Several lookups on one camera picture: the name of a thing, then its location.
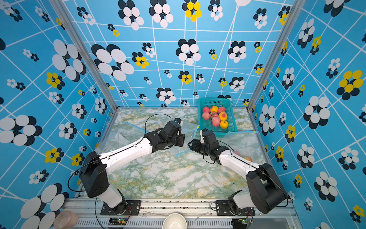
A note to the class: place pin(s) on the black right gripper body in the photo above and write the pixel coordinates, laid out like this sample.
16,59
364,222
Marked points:
203,149

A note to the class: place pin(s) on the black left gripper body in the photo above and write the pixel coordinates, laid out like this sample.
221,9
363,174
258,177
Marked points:
178,140

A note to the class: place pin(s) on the clear zip-top bag blue zipper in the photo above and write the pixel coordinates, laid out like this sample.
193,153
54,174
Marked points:
246,144

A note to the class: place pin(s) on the red yellow peach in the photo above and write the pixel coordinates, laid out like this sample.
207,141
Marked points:
248,158

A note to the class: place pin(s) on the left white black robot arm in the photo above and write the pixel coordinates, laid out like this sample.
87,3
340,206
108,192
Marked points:
94,174

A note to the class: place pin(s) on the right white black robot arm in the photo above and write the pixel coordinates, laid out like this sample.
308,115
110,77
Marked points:
265,191

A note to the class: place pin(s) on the yellow orange peach in basket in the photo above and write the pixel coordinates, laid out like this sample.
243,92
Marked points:
224,124

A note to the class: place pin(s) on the pink peach in basket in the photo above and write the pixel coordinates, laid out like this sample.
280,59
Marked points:
206,115

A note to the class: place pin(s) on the teal plastic basket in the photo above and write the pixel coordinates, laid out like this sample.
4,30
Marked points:
216,114

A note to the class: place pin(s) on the white bowl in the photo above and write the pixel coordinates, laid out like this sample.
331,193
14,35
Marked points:
175,221

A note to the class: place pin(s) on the pink translucent object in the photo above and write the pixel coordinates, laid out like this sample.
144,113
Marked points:
66,220

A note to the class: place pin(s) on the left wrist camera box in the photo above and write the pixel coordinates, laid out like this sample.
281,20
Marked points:
172,128

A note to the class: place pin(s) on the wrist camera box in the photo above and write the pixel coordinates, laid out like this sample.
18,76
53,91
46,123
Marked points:
172,128
208,138

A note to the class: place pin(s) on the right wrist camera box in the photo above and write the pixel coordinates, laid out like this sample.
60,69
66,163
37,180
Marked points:
208,138

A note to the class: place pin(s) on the aluminium front rail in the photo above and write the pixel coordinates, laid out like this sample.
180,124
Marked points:
198,213

